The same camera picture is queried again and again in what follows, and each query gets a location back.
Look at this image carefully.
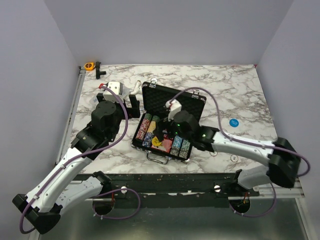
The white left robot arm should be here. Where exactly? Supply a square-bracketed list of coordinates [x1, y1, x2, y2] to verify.
[12, 94, 141, 234]

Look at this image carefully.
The black poker chip case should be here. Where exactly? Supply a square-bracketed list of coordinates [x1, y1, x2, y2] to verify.
[131, 82, 207, 163]

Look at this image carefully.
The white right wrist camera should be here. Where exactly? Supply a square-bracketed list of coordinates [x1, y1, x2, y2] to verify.
[165, 99, 182, 122]

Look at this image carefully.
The white pipe fitting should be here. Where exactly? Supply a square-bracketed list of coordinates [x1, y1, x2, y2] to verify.
[130, 80, 142, 95]

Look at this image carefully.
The white red poker chip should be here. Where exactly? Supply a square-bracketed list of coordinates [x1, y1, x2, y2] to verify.
[230, 154, 239, 163]
[209, 152, 218, 157]

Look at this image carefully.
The yellow big blind button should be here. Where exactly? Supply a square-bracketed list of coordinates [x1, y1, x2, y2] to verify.
[151, 136, 162, 148]

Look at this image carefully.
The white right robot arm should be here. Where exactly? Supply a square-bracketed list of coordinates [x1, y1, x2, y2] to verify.
[153, 110, 301, 196]

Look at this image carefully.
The blue small blind button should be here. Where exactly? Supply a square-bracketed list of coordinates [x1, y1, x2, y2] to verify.
[229, 118, 240, 128]

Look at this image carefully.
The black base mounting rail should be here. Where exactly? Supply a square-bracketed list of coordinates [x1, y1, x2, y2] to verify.
[82, 172, 261, 210]

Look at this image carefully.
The black T-shaped tool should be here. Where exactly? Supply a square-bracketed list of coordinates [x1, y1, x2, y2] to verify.
[95, 61, 107, 80]

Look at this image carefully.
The clear plastic organizer box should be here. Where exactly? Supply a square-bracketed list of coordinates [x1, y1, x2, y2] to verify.
[89, 84, 130, 105]

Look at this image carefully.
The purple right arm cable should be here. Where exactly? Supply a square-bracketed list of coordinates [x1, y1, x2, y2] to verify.
[166, 86, 311, 218]

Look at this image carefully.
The red playing card deck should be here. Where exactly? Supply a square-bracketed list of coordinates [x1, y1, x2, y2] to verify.
[151, 139, 173, 153]

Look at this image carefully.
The orange tape measure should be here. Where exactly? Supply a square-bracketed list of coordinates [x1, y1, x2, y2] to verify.
[84, 62, 96, 72]

